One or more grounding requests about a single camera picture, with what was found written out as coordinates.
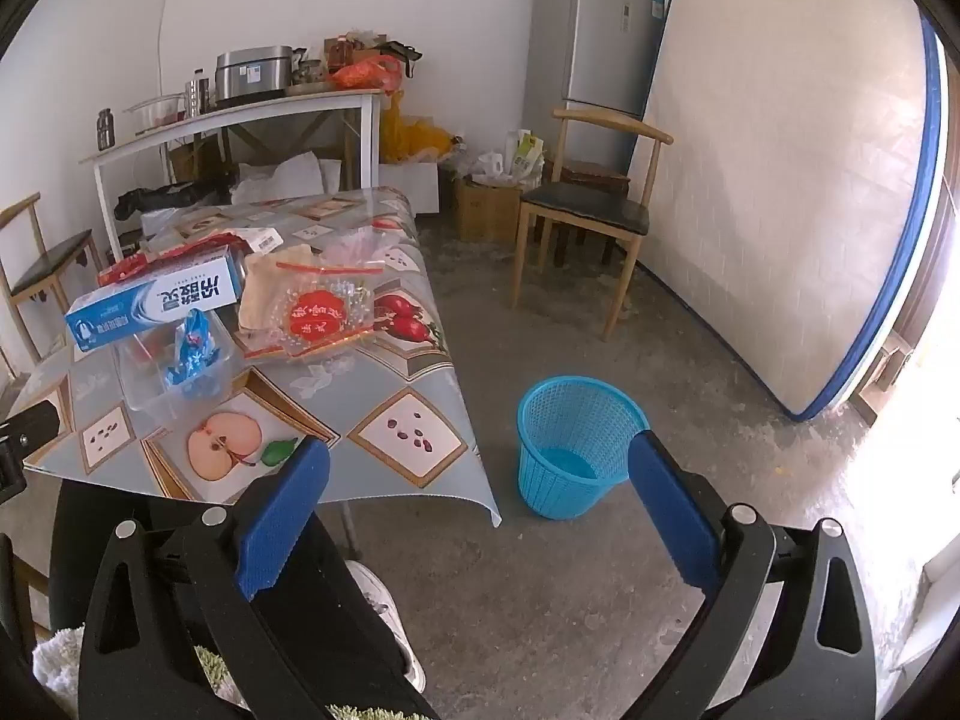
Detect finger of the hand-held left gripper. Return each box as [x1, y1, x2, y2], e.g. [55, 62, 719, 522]
[0, 403, 61, 502]

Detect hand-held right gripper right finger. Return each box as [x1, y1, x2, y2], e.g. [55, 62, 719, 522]
[628, 429, 878, 720]

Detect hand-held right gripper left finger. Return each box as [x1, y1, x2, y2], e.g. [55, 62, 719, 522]
[77, 437, 443, 720]

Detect blue plastic wastebasket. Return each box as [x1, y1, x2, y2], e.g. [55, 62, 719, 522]
[517, 377, 650, 520]

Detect person's black trouser leg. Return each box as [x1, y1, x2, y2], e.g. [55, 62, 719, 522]
[49, 476, 443, 720]

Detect clear plastic container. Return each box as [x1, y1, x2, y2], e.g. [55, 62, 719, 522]
[112, 307, 233, 413]

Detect person's white shoe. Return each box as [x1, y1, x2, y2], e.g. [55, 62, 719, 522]
[346, 561, 427, 695]

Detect wooden chair black seat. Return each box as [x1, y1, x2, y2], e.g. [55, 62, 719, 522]
[0, 193, 102, 361]
[512, 109, 674, 341]

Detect blue white toothpaste box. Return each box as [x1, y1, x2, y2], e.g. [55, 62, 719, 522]
[66, 251, 245, 350]

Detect blue crumpled wrapper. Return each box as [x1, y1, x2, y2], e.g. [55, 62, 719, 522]
[165, 310, 218, 391]

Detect red cardboard box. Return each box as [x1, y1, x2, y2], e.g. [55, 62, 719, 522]
[96, 236, 248, 290]

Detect fruit-print tablecloth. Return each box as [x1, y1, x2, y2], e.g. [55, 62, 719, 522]
[7, 186, 502, 530]

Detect clear zip bag red print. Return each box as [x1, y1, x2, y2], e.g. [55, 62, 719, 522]
[274, 229, 391, 357]

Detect cream green fuzzy sweater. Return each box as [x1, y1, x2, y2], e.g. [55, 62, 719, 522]
[34, 626, 391, 720]

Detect black bag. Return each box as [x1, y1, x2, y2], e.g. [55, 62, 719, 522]
[114, 181, 241, 215]

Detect white mattress blue edge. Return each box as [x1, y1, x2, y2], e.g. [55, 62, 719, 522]
[626, 0, 944, 421]

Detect large white bag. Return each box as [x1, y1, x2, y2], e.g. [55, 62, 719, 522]
[238, 152, 342, 200]

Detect clear glass bowl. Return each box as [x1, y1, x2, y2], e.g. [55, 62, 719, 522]
[124, 94, 186, 137]

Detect brown cardboard box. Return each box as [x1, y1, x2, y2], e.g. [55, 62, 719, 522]
[452, 176, 524, 242]

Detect white cardboard box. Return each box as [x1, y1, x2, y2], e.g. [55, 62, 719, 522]
[379, 161, 441, 215]

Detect yellow plastic bag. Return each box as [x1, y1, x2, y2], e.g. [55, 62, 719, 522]
[381, 94, 458, 164]

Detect silver rice cooker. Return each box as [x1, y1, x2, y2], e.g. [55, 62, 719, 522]
[214, 46, 293, 101]

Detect orange plastic bag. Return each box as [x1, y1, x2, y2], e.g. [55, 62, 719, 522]
[330, 55, 402, 93]

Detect silver refrigerator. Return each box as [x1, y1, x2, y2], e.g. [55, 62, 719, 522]
[521, 0, 667, 140]

